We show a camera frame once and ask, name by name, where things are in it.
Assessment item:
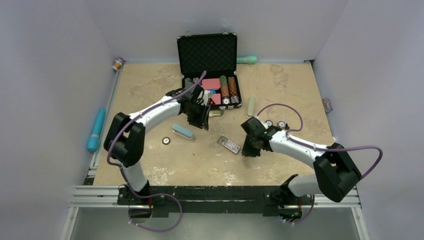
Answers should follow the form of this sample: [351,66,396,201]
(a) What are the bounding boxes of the light blue stapler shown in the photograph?
[172,124,194,140]

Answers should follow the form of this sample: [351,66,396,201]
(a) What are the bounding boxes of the blue white poker chip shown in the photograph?
[265,120,273,128]

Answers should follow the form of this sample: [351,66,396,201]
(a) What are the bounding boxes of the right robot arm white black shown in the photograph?
[241,117,362,204]

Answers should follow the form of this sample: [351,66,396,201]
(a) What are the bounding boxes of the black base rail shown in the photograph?
[71,184,362,220]

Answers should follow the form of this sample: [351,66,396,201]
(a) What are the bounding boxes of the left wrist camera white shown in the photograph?
[202,90,214,105]

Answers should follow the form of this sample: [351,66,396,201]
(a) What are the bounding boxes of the red white staple box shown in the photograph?
[217,136,241,155]

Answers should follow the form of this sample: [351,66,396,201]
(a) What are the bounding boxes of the mint green flashlight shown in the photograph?
[236,55,258,65]

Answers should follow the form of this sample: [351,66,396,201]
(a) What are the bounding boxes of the grey poker chip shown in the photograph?
[277,121,290,130]

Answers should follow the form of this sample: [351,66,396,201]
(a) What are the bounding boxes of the small orange bottle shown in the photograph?
[112,57,125,71]

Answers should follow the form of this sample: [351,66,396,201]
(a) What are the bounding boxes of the black poker chip case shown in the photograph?
[176,32,243,110]

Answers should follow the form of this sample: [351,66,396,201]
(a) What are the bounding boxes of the poker chip near left gripper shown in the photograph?
[162,137,171,145]

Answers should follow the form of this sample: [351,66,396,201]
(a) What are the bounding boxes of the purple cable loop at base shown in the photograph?
[128,192,184,233]

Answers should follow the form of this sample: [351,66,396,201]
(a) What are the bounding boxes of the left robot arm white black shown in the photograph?
[103,85,211,205]

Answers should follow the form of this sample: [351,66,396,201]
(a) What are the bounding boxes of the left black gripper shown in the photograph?
[183,101,210,131]

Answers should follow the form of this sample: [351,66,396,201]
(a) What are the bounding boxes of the blue cylinder tool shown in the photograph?
[86,108,106,153]

